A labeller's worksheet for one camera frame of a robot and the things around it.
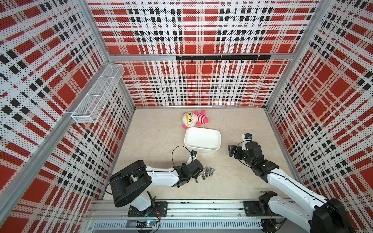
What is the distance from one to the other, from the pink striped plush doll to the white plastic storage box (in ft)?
0.09

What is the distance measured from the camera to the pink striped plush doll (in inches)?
41.9

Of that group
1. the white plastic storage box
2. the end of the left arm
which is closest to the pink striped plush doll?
the white plastic storage box

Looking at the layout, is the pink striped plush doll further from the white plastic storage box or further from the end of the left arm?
the end of the left arm

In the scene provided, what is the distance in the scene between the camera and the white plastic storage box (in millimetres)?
945
